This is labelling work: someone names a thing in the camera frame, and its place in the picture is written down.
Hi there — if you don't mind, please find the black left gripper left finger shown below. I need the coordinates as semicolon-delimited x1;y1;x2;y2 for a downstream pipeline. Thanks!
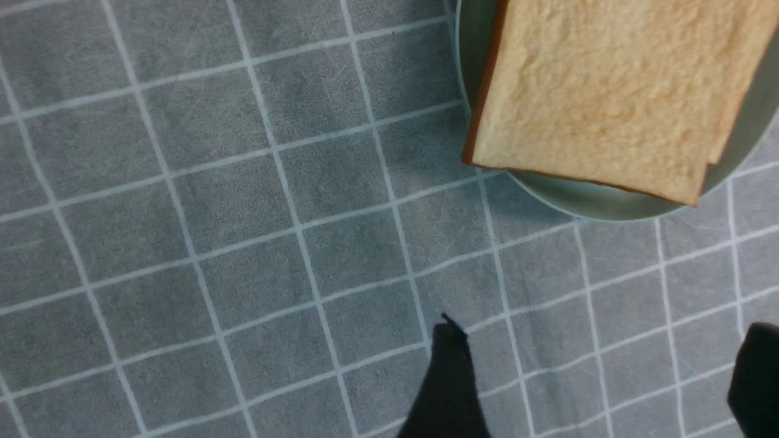
398;313;490;437

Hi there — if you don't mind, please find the grey checked tablecloth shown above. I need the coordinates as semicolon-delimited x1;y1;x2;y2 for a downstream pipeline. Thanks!
1;1;777;437

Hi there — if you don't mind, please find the toasted bread slice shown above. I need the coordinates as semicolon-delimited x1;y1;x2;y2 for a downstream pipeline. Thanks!
461;0;779;207
706;0;779;165

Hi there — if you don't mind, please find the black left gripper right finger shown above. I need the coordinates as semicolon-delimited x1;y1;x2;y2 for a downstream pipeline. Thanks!
728;322;778;437

